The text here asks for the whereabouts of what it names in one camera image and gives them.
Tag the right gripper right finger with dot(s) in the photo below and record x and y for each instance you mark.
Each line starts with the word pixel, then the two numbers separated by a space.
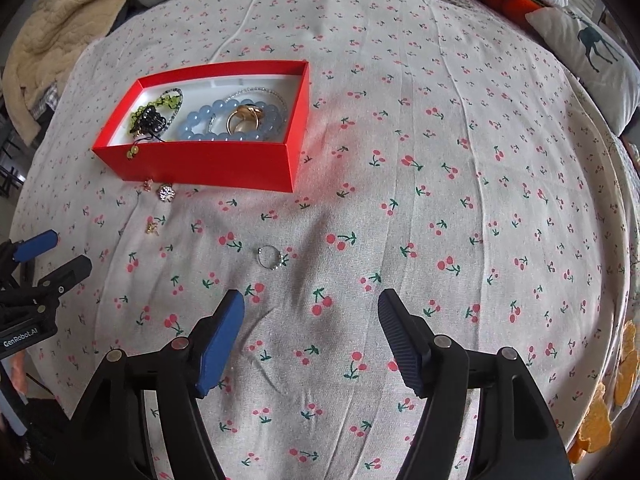
pixel 515 435

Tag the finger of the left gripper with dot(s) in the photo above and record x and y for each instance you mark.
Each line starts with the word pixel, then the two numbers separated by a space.
pixel 26 250
pixel 63 279

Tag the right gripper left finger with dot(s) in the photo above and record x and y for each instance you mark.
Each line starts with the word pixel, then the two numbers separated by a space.
pixel 109 437

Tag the green bead bracelet black charm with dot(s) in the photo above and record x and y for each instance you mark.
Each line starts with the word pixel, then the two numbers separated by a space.
pixel 149 122

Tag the gold rings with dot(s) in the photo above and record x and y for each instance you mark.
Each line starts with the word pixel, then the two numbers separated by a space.
pixel 245 119

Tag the red jewelry box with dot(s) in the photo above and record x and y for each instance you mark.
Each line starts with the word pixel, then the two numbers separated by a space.
pixel 241 125

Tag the small gold earring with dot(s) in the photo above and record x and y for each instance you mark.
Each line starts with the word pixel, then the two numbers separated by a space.
pixel 152 226

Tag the beige quilted blanket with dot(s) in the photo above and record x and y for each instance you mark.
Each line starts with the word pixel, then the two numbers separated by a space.
pixel 45 51

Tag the cherry print bed sheet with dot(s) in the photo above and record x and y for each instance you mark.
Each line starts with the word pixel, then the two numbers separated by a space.
pixel 447 156

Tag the deer print pillow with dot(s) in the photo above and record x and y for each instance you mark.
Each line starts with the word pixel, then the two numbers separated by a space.
pixel 606 71

